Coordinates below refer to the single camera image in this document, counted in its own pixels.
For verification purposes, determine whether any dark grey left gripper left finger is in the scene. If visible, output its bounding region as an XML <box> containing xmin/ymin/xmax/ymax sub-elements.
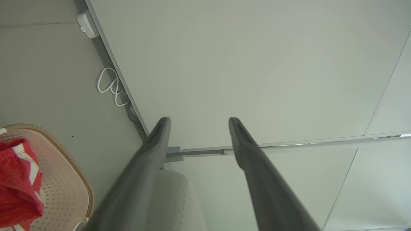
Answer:
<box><xmin>85</xmin><ymin>117</ymin><xmax>171</xmax><ymax>231</ymax></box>

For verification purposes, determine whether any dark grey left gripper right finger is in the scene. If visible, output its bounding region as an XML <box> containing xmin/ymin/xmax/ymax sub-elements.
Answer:
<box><xmin>229</xmin><ymin>117</ymin><xmax>321</xmax><ymax>231</ymax></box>

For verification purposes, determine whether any red white striped garment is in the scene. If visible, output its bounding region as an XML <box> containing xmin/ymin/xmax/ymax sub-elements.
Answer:
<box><xmin>0</xmin><ymin>138</ymin><xmax>44</xmax><ymax>231</ymax></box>

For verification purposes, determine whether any grey fabric sofa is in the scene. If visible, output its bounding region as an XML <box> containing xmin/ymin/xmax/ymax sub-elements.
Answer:
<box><xmin>146</xmin><ymin>170</ymin><xmax>208</xmax><ymax>231</ymax></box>

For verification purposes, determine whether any beige perforated laundry basket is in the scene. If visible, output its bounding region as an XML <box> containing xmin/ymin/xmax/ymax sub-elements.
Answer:
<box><xmin>0</xmin><ymin>124</ymin><xmax>94</xmax><ymax>231</ymax></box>

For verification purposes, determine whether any white power adapter box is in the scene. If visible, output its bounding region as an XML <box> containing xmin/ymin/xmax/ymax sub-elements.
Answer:
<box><xmin>76</xmin><ymin>10</ymin><xmax>100</xmax><ymax>39</ymax></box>

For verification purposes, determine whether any white metal rail with bracket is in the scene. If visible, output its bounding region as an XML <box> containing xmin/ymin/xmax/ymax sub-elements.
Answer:
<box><xmin>165</xmin><ymin>131</ymin><xmax>411</xmax><ymax>162</ymax></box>

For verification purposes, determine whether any white looped floor cable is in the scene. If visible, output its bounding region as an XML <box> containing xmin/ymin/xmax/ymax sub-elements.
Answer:
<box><xmin>97</xmin><ymin>67</ymin><xmax>130</xmax><ymax>107</ymax></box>

